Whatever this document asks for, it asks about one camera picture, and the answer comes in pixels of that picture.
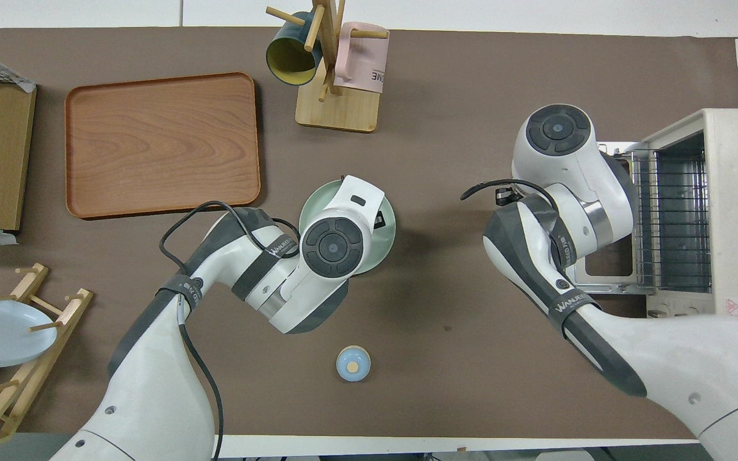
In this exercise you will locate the pink mug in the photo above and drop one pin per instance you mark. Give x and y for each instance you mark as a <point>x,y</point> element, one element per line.
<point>362,70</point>

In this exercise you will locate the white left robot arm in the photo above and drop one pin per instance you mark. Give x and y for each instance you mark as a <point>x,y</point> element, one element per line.
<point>151,397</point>

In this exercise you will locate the light green plate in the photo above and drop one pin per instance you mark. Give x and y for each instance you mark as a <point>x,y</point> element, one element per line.
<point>382,256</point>

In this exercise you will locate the brown table mat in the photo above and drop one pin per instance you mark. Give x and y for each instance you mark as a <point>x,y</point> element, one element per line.
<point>439,320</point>

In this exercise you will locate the wooden mug tree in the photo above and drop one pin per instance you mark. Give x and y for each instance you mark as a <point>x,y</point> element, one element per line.
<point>343,112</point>

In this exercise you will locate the wooden plate rack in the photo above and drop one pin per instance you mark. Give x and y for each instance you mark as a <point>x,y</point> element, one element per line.
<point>71,314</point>

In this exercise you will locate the dark blue mug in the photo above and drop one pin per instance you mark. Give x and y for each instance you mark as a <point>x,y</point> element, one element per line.
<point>289,57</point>

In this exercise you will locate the brown wooden tray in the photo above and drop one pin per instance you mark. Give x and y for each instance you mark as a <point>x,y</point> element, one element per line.
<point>164,147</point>

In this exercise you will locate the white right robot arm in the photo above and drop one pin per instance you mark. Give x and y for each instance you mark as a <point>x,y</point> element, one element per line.
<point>696,371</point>

